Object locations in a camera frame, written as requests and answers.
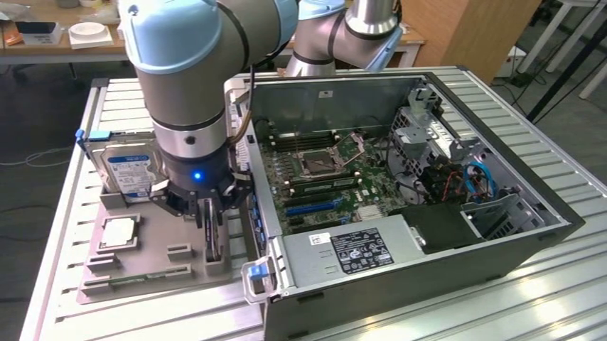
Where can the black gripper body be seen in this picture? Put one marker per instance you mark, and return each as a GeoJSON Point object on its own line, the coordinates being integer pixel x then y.
{"type": "Point", "coordinates": [199, 175]}

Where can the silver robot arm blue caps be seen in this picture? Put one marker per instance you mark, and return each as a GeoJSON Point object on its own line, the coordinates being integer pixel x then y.
{"type": "Point", "coordinates": [190, 89]}

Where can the grey plastic parts rack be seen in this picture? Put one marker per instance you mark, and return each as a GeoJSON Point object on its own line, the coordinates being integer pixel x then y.
{"type": "Point", "coordinates": [157, 248]}

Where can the hard disk in blue caddy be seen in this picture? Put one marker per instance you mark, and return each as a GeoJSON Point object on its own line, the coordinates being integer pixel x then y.
{"type": "Point", "coordinates": [128, 170]}

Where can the silver CPU chip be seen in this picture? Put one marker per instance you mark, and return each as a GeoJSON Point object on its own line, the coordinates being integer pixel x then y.
{"type": "Point", "coordinates": [119, 232]}

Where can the blue expansion slot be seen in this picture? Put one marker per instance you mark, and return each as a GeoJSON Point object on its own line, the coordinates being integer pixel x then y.
{"type": "Point", "coordinates": [309, 209]}

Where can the CPU socket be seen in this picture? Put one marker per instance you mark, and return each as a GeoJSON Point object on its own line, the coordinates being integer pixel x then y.
{"type": "Point", "coordinates": [319, 162]}

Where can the green RAM stick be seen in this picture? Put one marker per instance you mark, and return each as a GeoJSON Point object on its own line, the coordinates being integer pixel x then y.
{"type": "Point", "coordinates": [142, 276]}

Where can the blue case latch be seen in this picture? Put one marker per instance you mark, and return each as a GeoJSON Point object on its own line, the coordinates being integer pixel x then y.
{"type": "Point", "coordinates": [258, 273]}

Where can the silver power supply unit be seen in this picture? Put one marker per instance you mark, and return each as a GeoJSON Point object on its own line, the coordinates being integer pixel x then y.
{"type": "Point", "coordinates": [303, 263]}

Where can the metal socket cover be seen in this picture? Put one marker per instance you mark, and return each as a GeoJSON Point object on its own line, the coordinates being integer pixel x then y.
{"type": "Point", "coordinates": [350, 141]}

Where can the silver chipset heatsink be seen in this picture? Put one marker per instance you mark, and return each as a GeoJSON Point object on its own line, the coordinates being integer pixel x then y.
{"type": "Point", "coordinates": [371, 212]}

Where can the green motherboard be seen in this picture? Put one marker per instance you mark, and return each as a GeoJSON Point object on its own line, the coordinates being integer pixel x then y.
{"type": "Point", "coordinates": [375, 188]}

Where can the silver disk bay cage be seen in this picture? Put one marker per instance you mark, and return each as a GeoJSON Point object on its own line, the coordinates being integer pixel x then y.
{"type": "Point", "coordinates": [418, 138]}

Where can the white round part on box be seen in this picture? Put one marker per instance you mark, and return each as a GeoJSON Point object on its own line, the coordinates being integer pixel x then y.
{"type": "Point", "coordinates": [90, 40]}

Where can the black plastic shroud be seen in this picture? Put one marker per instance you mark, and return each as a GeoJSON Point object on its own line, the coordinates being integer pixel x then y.
{"type": "Point", "coordinates": [441, 227]}

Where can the crumpled clear plastic bag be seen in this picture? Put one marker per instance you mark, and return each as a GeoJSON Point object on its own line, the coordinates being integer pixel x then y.
{"type": "Point", "coordinates": [102, 16]}

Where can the wooden desk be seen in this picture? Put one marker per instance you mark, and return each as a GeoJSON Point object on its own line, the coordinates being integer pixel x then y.
{"type": "Point", "coordinates": [28, 51]}

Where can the white box dark lid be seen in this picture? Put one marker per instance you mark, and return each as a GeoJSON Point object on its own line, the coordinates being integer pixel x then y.
{"type": "Point", "coordinates": [43, 39]}

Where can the open black PC case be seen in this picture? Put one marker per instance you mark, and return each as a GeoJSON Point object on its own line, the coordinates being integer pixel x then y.
{"type": "Point", "coordinates": [427, 302]}

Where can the orange object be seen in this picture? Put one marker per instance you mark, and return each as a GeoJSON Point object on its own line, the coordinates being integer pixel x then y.
{"type": "Point", "coordinates": [14, 39]}

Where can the grey cup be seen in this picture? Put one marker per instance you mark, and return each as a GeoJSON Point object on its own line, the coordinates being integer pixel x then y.
{"type": "Point", "coordinates": [67, 3]}

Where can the wooden cabinet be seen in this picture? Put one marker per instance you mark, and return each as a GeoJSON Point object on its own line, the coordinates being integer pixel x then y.
{"type": "Point", "coordinates": [474, 35]}

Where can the black intrusion switch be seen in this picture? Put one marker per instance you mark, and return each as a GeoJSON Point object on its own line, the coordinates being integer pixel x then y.
{"type": "Point", "coordinates": [251, 139]}

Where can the silver perforated metal bracket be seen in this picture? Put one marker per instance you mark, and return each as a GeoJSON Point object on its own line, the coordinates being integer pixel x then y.
{"type": "Point", "coordinates": [498, 216]}

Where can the white wall box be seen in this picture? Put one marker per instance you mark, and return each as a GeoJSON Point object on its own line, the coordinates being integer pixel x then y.
{"type": "Point", "coordinates": [515, 60]}

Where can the white desk frame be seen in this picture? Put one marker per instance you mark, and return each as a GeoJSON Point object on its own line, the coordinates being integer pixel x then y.
{"type": "Point", "coordinates": [589, 83]}

